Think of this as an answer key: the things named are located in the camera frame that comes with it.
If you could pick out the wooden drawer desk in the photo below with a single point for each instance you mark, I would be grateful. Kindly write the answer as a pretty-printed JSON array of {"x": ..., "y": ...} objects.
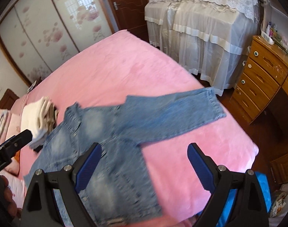
[{"x": 265, "y": 73}]

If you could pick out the blue denim jacket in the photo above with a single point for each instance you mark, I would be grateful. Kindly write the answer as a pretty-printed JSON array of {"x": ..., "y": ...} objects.
[{"x": 120, "y": 190}]

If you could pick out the white lace covered furniture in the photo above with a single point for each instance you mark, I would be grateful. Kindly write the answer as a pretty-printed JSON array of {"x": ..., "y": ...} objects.
[{"x": 207, "y": 37}]

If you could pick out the floral sliding wardrobe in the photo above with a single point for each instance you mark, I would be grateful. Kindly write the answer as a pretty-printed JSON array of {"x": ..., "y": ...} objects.
[{"x": 38, "y": 36}]

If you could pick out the pink cartoon pillow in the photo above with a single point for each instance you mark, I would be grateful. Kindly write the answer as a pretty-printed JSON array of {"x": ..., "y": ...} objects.
[{"x": 14, "y": 129}]

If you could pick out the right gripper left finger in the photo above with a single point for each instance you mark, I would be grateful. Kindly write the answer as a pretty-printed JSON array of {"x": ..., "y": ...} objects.
[{"x": 85, "y": 166}]

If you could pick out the white bottle on desk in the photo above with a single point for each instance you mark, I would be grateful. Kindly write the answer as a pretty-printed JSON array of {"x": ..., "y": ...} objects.
[{"x": 268, "y": 28}]

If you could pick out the person's left hand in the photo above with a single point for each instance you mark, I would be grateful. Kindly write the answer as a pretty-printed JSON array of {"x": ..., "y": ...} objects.
[{"x": 8, "y": 208}]

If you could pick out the dark wooden headboard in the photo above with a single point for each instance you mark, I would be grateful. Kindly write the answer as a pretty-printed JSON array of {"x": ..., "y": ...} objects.
[{"x": 8, "y": 99}]

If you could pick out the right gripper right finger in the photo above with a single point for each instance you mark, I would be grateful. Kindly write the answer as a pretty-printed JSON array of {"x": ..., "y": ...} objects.
[{"x": 204, "y": 167}]

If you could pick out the brown wooden door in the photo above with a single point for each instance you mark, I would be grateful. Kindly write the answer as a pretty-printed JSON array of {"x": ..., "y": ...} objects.
[{"x": 130, "y": 16}]

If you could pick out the stack of folded clothes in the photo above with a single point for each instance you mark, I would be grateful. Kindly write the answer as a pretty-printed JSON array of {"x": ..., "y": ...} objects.
[{"x": 40, "y": 119}]

